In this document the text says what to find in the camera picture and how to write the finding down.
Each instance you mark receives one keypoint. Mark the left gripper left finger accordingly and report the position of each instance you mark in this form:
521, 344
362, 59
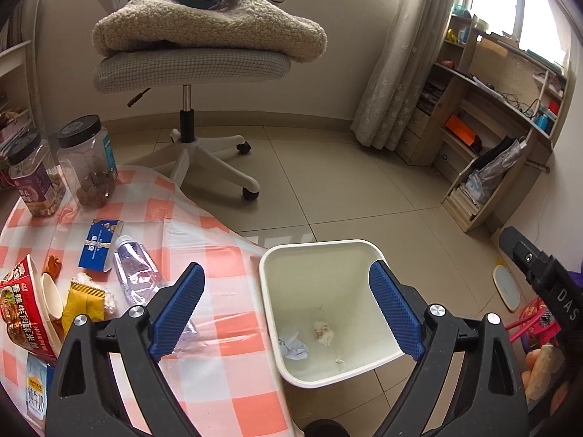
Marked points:
84, 396

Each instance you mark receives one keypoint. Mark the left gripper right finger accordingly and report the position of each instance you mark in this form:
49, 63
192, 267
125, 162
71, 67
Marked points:
489, 399

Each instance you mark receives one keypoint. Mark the clear plastic water bottle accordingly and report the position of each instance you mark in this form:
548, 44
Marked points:
137, 272

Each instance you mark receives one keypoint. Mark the yellow gold snack bag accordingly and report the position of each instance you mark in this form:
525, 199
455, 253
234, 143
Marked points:
83, 299

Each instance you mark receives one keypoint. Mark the small floral paper cup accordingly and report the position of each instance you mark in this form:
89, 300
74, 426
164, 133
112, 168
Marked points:
51, 297

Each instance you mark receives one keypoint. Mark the small blue snack box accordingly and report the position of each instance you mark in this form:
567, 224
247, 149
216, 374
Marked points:
100, 244

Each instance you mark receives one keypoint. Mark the milk carton light blue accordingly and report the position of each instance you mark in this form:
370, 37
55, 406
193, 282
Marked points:
39, 376

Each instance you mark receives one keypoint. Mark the red noodle package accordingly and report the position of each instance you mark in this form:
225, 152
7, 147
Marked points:
24, 312

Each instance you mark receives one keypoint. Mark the white tissue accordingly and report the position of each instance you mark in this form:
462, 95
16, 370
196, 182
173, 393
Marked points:
323, 333

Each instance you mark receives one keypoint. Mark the white trash bin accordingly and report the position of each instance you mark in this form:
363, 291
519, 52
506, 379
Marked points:
328, 281

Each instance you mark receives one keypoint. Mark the right hand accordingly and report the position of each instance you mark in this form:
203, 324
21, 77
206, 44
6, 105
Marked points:
543, 366

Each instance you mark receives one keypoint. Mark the red plastic stool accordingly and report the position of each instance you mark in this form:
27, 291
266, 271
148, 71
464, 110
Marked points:
536, 325

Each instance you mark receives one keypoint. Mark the white oval scale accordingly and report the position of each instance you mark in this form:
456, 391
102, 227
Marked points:
506, 287

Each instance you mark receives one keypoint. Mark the checkered orange white tablecloth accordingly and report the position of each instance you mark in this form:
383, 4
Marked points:
190, 358

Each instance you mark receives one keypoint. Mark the orange peel small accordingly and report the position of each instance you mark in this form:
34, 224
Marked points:
53, 267

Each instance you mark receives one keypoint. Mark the crumpled blue white paper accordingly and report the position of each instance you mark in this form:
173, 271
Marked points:
291, 347

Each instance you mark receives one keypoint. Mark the nut jar purple label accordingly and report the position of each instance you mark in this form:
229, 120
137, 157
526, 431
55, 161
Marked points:
34, 173

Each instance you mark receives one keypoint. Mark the wooden desk shelf unit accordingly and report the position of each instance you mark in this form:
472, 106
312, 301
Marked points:
481, 95

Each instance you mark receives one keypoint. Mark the clear jar with chestnuts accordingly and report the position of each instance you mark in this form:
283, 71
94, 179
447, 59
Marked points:
87, 161

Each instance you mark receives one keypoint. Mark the grey office chair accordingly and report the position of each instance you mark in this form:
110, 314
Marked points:
144, 70

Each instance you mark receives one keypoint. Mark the right beige curtain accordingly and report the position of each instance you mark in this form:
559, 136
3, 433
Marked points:
394, 88

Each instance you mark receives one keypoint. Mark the beige fleece blanket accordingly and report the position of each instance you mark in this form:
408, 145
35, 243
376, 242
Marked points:
247, 24

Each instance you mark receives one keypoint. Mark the white wall bookshelf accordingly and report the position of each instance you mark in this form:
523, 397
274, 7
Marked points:
17, 110

